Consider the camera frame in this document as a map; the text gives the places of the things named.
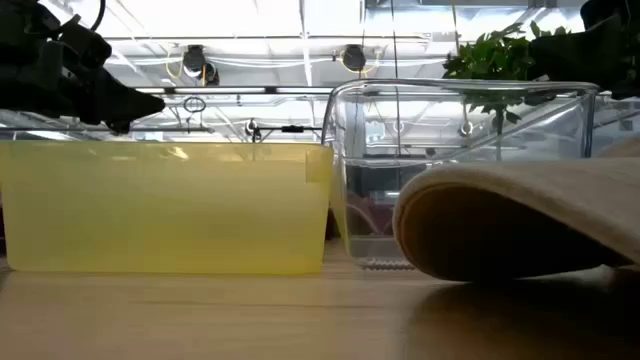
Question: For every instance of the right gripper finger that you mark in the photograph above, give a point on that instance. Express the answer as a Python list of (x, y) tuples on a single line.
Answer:
[(575, 55)]

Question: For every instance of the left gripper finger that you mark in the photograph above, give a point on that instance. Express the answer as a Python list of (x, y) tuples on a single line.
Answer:
[(120, 105)]

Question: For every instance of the yellow translucent plastic bin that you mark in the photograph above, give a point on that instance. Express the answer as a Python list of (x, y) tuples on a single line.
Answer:
[(150, 210)]

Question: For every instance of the tan baseball cap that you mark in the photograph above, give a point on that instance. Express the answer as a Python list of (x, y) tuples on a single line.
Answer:
[(525, 190)]

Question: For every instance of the green leafy plant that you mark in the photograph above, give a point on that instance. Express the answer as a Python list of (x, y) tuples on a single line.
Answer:
[(495, 57)]

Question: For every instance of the clear plastic bin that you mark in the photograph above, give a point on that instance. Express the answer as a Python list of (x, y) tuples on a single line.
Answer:
[(450, 130)]

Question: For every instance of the black aluminium rig frame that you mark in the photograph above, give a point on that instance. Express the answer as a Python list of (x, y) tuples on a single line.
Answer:
[(150, 129)]

